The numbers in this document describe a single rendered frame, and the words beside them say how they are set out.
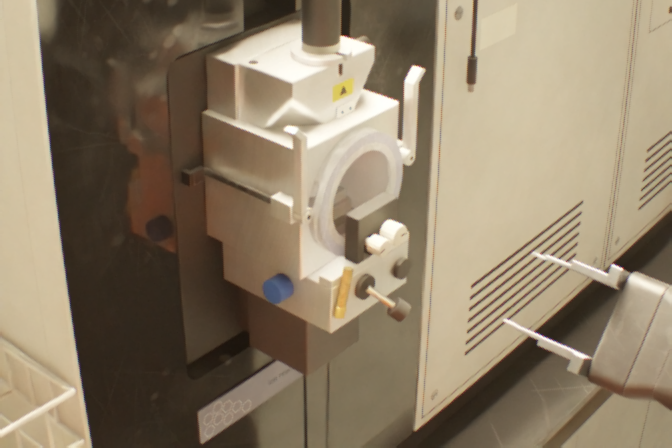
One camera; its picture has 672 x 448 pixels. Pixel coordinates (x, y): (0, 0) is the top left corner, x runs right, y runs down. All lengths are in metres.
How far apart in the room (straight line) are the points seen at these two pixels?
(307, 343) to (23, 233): 0.23
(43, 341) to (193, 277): 0.12
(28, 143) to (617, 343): 0.38
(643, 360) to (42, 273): 0.38
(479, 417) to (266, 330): 0.50
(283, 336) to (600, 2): 0.55
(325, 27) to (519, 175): 0.46
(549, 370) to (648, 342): 0.70
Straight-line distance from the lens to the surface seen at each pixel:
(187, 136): 0.78
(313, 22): 0.75
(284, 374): 0.95
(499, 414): 1.33
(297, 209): 0.74
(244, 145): 0.76
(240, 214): 0.79
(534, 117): 1.16
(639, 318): 0.72
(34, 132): 0.69
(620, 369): 0.72
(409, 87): 0.79
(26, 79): 0.68
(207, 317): 0.87
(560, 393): 1.37
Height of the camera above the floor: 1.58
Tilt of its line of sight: 29 degrees down
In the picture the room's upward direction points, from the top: 1 degrees clockwise
